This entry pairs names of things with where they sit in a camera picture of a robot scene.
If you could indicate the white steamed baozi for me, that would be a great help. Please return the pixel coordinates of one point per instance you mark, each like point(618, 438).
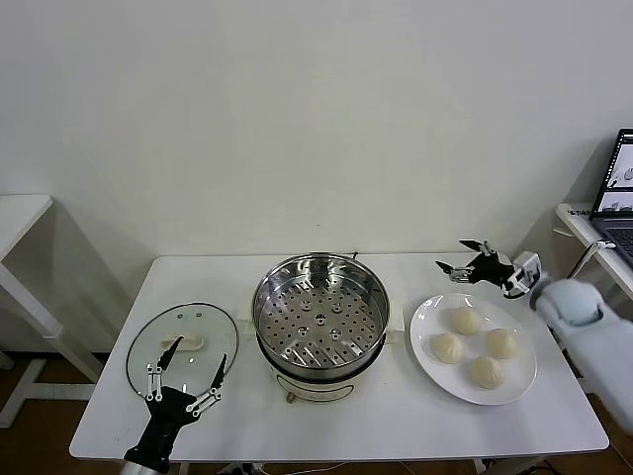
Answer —
point(466, 321)
point(502, 344)
point(447, 348)
point(488, 372)

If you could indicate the grey open laptop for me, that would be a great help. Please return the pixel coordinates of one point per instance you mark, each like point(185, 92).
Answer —
point(618, 222)

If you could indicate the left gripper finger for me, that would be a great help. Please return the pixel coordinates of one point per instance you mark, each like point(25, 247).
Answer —
point(170, 352)
point(219, 373)

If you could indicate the white round plate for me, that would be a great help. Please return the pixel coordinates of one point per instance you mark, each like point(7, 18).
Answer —
point(519, 381)

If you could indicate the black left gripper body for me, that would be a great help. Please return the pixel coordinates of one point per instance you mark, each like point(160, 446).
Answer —
point(165, 415)

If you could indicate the white empty side table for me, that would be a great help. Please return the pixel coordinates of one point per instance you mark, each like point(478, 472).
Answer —
point(20, 218)

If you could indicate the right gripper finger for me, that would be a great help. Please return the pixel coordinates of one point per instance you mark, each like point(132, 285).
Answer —
point(477, 245)
point(457, 272)

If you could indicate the steel steamer pot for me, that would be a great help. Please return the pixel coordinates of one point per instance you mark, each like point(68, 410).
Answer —
point(321, 391)

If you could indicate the perforated steel steamer basket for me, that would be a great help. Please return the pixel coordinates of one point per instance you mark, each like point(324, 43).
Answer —
point(368, 292)

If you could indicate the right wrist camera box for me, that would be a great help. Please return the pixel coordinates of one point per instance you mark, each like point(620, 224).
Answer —
point(525, 269)

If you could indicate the white laptop desk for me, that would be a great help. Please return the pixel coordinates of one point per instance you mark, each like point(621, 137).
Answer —
point(573, 222)

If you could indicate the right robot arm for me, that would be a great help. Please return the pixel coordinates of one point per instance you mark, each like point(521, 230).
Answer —
point(593, 346)

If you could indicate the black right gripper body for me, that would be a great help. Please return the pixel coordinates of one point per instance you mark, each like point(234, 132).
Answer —
point(489, 269)

